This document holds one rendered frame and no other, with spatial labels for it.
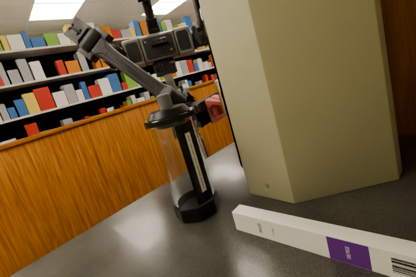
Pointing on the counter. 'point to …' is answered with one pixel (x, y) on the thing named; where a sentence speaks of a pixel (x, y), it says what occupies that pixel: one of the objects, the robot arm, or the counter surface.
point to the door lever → (220, 96)
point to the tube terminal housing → (303, 75)
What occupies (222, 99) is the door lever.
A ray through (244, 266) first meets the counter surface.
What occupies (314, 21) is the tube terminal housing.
